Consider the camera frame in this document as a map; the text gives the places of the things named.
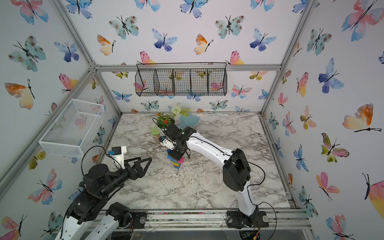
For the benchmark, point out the teal whale shaped dish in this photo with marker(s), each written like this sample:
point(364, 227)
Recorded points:
point(189, 121)

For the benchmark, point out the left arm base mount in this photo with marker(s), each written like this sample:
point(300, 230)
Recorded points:
point(132, 220)

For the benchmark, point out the white pot with flowers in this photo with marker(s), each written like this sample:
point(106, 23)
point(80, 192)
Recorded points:
point(164, 119)

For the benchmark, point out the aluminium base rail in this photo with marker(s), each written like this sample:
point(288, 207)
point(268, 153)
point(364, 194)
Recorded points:
point(157, 220)

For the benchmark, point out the green toy rake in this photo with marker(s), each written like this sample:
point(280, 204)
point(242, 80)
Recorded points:
point(155, 131)

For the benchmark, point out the white mesh wall basket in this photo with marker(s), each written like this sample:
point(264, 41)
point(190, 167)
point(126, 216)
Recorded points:
point(72, 129)

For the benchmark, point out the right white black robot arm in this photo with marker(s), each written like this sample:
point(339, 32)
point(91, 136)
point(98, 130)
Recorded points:
point(236, 169)

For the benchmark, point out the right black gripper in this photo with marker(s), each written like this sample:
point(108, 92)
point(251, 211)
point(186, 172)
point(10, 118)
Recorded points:
point(173, 156)

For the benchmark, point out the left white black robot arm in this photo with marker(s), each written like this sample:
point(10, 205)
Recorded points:
point(99, 186)

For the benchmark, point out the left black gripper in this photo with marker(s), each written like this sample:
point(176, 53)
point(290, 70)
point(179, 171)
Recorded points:
point(139, 172)

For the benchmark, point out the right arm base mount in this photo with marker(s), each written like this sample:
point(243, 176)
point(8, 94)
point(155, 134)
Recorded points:
point(238, 220)

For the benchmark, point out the pink small lego brick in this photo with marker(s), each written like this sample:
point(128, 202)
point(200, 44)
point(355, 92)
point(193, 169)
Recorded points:
point(181, 161)

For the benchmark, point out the black wire wall basket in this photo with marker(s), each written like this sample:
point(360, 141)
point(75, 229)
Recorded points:
point(181, 79)

